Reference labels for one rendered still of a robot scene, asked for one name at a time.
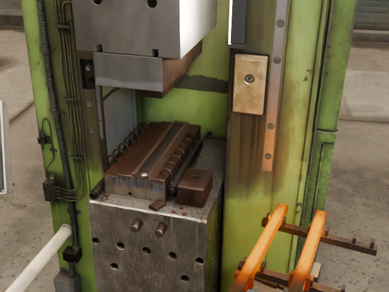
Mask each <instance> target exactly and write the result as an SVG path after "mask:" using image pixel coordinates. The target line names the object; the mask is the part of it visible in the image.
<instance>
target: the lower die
mask: <svg viewBox="0 0 389 292"><path fill-rule="evenodd" d="M175 123H184V125H183V126H182V127H181V129H180V130H179V132H178V133H177V134H176V136H175V137H174V138H173V140H172V141H171V142H170V144H169V145H168V147H167V148H166V149H165V151H164V152H163V153H162V155H161V156H160V158H159V159H158V160H157V162H156V163H155V164H154V166H153V167H152V168H151V170H150V171H149V173H148V174H147V175H146V179H141V178H136V173H137V171H138V170H139V169H140V168H141V166H142V165H143V164H144V163H145V161H146V160H147V159H148V158H149V156H150V155H151V153H152V152H153V151H154V150H155V148H156V147H157V146H158V145H159V143H160V142H161V140H162V139H163V138H164V137H165V135H166V134H167V133H168V132H169V130H170V129H171V128H172V127H173V125H174V124H175ZM200 128H201V126H200V125H191V124H188V122H184V121H173V122H164V121H161V122H160V123H153V122H151V123H150V124H149V125H148V129H146V128H145V129H144V133H143V134H142V132H141V134H140V135H139V140H137V138H136V139H135V140H134V144H133V145H132V143H131V144H130V146H129V151H127V149H126V150H125V151H124V156H122V155H121V156H120V157H119V158H118V163H116V161H115V163H114V164H113V165H112V166H111V167H110V168H109V169H108V170H107V171H106V172H105V174H104V184H105V192H107V193H111V194H118V195H124V196H132V197H136V198H143V199H150V200H158V199H160V200H162V201H164V202H165V201H166V200H167V198H168V197H169V195H170V194H168V193H167V188H168V186H169V184H170V172H169V171H167V170H164V171H163V172H162V174H160V171H161V169H164V168H166V169H170V170H171V172H172V174H173V178H174V174H175V167H174V165H173V164H171V163H169V164H168V165H167V167H165V164H166V163H167V162H174V163H175V164H176V166H177V171H178V168H179V159H178V158H177V157H172V159H171V160H170V156H172V155H177V156H179V157H180V158H181V165H182V162H183V153H182V152H181V151H177V152H176V153H175V154H174V151H175V150H176V149H182V150H183V151H184V153H185V158H186V155H187V147H186V146H185V145H180V147H179V148H178V145H179V144H180V143H185V144H187V145H188V147H189V152H190V141H189V140H188V139H185V140H184V142H182V139H183V138H185V135H186V133H188V132H192V133H194V134H195V135H196V141H199V140H200ZM187 137H188V138H190V139H191V140H192V147H193V144H194V136H193V135H192V134H188V135H187ZM129 192H131V195H129Z"/></svg>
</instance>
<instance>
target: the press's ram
mask: <svg viewBox="0 0 389 292"><path fill-rule="evenodd" d="M217 2H218V0H72V11H73V17H74V28H75V39H76V49H77V50H84V51H91V52H97V51H99V50H101V49H102V52H104V53H117V54H129V55H137V56H149V57H153V56H154V55H155V54H156V53H158V55H159V57H162V58H169V59H181V58H182V57H183V56H184V55H186V54H187V52H188V51H190V50H191V49H192V48H193V47H194V46H195V45H196V44H197V43H198V42H200V41H201V40H202V39H203V38H204V37H205V36H206V35H207V34H208V33H209V32H210V31H211V30H212V29H213V28H215V27H216V21H217Z"/></svg>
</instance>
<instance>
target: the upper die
mask: <svg viewBox="0 0 389 292"><path fill-rule="evenodd" d="M201 53H202V40H201V41H200V42H198V43H197V44H196V45H195V46H194V47H193V48H192V49H191V50H190V51H188V52H187V54H186V55H184V56H183V57H182V58H181V59H169V58H162V57H159V55H158V53H156V54H155V55H154V56H153V57H149V56H137V55H129V54H117V53H104V52H102V49H101V50H99V51H97V52H93V57H94V70H95V78H96V85H101V86H112V87H122V88H129V89H139V90H150V91H156V92H164V91H165V90H166V89H167V88H168V87H169V86H170V85H171V84H172V83H173V81H174V80H175V79H176V78H177V77H178V76H179V75H180V74H181V73H182V72H183V71H184V70H185V69H186V68H187V67H188V66H189V65H190V64H191V63H192V62H193V61H194V60H195V59H196V58H197V57H198V56H199V55H200V54H201Z"/></svg>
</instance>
